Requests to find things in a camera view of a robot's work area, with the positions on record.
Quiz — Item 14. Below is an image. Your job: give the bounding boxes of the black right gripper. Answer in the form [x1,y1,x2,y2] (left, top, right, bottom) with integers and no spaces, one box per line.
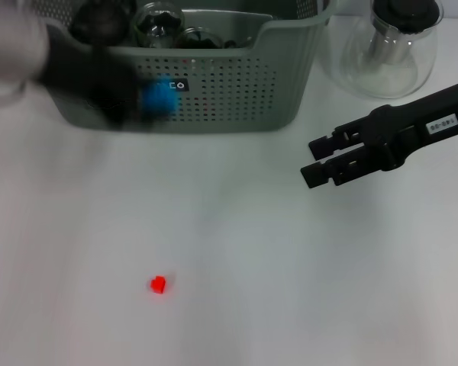
[300,78,458,190]

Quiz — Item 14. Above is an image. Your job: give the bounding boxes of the glass teapot steel infuser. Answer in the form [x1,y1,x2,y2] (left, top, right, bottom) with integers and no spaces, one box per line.
[324,0,443,100]

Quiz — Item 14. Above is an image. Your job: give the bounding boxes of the blue square building plate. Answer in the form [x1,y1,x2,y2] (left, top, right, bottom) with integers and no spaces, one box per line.
[140,75,182,120]

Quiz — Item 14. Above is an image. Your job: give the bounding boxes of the small red building brick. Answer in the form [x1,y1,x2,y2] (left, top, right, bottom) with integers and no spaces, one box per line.
[149,274,167,295]

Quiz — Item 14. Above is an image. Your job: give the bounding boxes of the black round teapot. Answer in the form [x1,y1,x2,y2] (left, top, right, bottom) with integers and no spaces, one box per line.
[67,0,135,46]

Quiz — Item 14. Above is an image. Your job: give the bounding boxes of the grey perforated storage bin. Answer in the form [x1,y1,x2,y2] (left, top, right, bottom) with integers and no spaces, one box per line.
[41,0,339,134]

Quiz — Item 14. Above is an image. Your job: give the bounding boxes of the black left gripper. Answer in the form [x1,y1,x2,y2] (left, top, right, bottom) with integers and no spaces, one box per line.
[37,26,148,129]

